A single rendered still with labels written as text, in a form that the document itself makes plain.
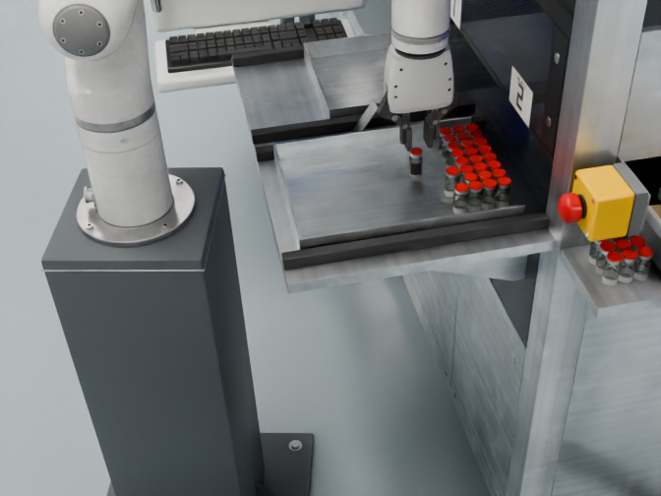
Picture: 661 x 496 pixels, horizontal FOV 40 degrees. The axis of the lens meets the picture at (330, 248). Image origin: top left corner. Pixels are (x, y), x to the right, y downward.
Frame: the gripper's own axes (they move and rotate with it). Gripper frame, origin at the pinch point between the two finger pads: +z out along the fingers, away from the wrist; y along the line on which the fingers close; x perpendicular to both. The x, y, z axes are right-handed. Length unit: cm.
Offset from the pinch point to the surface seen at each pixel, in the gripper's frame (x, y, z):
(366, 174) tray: -1.9, 8.0, 7.6
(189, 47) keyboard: -65, 33, 13
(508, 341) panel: 9.1, -15.2, 40.9
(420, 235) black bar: 17.6, 4.3, 5.8
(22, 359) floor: -64, 89, 96
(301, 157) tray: -9.3, 17.5, 7.6
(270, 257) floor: -90, 19, 96
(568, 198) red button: 28.3, -12.5, -5.5
